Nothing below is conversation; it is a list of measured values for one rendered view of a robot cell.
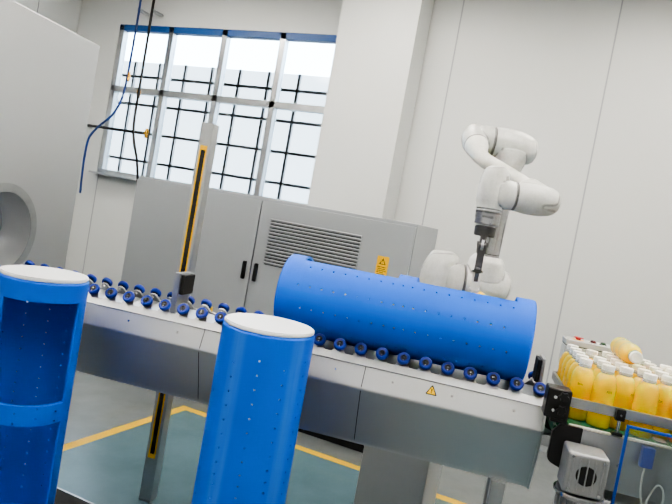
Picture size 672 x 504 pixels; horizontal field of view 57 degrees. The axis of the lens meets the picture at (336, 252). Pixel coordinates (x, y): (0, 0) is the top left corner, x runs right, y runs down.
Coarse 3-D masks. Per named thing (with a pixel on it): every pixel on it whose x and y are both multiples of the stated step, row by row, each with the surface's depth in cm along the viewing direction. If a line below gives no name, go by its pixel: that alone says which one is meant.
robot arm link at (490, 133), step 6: (468, 126) 269; (474, 126) 266; (480, 126) 267; (486, 126) 266; (468, 132) 262; (474, 132) 260; (480, 132) 260; (486, 132) 262; (492, 132) 262; (462, 138) 265; (486, 138) 259; (492, 138) 262; (462, 144) 264; (492, 144) 262; (492, 150) 263
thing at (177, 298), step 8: (176, 272) 235; (184, 272) 239; (192, 272) 244; (176, 280) 235; (184, 280) 235; (192, 280) 241; (176, 288) 235; (184, 288) 236; (192, 288) 243; (176, 296) 235; (184, 296) 241; (176, 304) 236; (176, 312) 237
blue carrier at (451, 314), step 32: (288, 288) 216; (320, 288) 214; (352, 288) 213; (384, 288) 212; (416, 288) 211; (448, 288) 212; (320, 320) 215; (352, 320) 211; (384, 320) 209; (416, 320) 206; (448, 320) 204; (480, 320) 203; (512, 320) 201; (416, 352) 210; (448, 352) 206; (480, 352) 203; (512, 352) 200
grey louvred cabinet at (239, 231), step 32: (160, 192) 446; (224, 192) 427; (160, 224) 446; (224, 224) 424; (256, 224) 414; (288, 224) 405; (320, 224) 396; (352, 224) 387; (384, 224) 379; (416, 224) 373; (128, 256) 457; (160, 256) 445; (224, 256) 424; (256, 256) 414; (288, 256) 404; (320, 256) 394; (352, 256) 386; (384, 256) 378; (416, 256) 382; (128, 288) 456; (160, 288) 444; (224, 288) 423; (256, 288) 413; (352, 448) 387
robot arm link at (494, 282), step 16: (496, 144) 262; (512, 144) 261; (528, 144) 262; (512, 160) 263; (528, 160) 265; (496, 240) 269; (496, 256) 270; (496, 272) 268; (464, 288) 269; (480, 288) 268; (496, 288) 268
